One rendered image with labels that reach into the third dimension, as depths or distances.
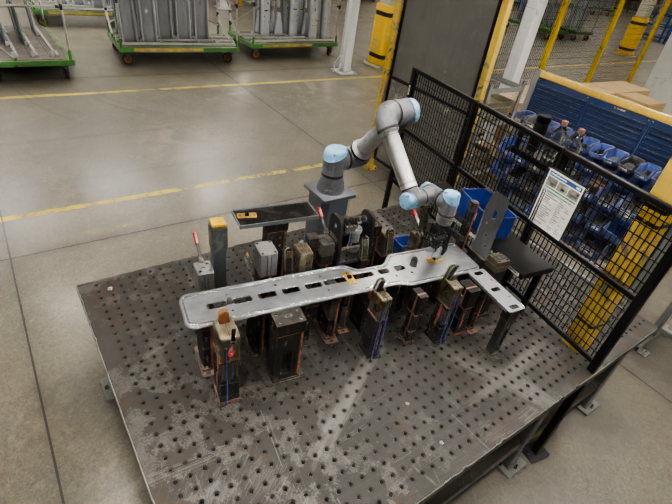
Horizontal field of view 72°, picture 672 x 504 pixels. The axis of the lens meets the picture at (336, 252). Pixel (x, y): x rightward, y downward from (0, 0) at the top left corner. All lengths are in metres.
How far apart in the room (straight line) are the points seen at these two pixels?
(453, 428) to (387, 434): 0.27
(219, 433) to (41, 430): 1.25
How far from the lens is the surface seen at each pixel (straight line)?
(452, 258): 2.32
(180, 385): 1.99
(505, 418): 2.13
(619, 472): 3.24
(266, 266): 1.95
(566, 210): 2.41
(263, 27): 9.55
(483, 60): 4.20
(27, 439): 2.88
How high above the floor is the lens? 2.26
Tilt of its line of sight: 36 degrees down
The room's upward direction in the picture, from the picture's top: 9 degrees clockwise
